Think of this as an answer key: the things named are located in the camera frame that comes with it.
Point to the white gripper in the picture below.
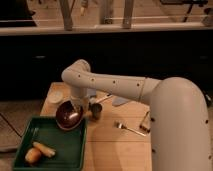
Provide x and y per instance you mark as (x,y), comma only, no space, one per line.
(79,99)

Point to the dark red bowl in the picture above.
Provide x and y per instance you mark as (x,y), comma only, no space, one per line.
(67,117)

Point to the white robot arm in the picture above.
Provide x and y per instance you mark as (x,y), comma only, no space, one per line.
(180,132)

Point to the green plastic tray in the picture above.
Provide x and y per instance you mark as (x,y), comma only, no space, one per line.
(69,146)

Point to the grey blue sponge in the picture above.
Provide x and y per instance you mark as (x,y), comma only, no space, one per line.
(92,93)

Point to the metal measuring cup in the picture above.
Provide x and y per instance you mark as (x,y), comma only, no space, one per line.
(95,106)

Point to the white small bowl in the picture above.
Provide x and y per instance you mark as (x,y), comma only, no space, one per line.
(55,97)

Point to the light blue cloth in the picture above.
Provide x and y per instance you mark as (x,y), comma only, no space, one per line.
(118,101)

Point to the silver fork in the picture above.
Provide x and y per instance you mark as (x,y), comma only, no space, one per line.
(122,126)

